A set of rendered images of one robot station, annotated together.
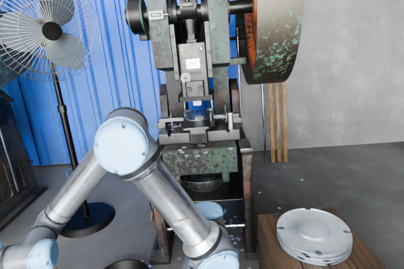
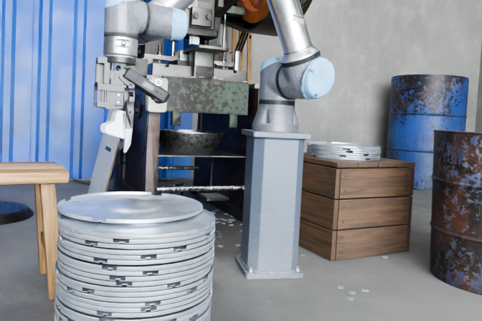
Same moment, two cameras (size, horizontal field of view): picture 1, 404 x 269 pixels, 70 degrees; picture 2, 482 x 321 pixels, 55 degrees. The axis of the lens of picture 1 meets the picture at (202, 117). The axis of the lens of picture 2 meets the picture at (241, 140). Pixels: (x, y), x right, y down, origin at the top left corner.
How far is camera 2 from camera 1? 1.16 m
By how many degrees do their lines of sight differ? 29
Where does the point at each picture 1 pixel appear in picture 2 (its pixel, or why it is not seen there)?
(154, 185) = not seen: outside the picture
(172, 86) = not seen: hidden behind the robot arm
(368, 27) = (331, 43)
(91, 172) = not seen: outside the picture
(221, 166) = (230, 105)
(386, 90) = (347, 116)
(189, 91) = (196, 16)
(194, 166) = (199, 102)
